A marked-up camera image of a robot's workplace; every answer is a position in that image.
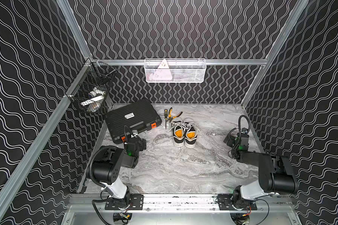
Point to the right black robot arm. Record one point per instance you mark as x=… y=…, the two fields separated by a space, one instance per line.
x=275 y=173

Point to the black plastic tool case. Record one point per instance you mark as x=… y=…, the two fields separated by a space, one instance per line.
x=139 y=116

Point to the white items in black basket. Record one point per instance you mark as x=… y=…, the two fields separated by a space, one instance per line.
x=96 y=98

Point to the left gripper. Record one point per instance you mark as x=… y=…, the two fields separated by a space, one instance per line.
x=139 y=143

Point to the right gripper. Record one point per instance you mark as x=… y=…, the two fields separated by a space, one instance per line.
x=231 y=139

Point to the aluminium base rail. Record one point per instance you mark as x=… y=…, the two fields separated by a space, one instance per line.
x=178 y=202

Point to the white wire wall basket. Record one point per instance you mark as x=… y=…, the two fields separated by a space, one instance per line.
x=180 y=71

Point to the yellow black screwdriver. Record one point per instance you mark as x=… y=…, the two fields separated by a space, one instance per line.
x=166 y=117

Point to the orange handled pliers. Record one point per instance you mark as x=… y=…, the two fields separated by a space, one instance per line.
x=170 y=116

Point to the orange insole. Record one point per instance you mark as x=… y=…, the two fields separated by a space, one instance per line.
x=191 y=134
x=178 y=133

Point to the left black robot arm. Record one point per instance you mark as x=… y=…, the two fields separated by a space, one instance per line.
x=104 y=167

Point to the black wire wall basket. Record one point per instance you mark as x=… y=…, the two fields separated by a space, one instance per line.
x=98 y=74

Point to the pink triangle card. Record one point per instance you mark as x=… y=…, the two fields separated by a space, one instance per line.
x=163 y=64

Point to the black canvas sneaker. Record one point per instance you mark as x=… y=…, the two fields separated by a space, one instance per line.
x=190 y=125
x=177 y=124

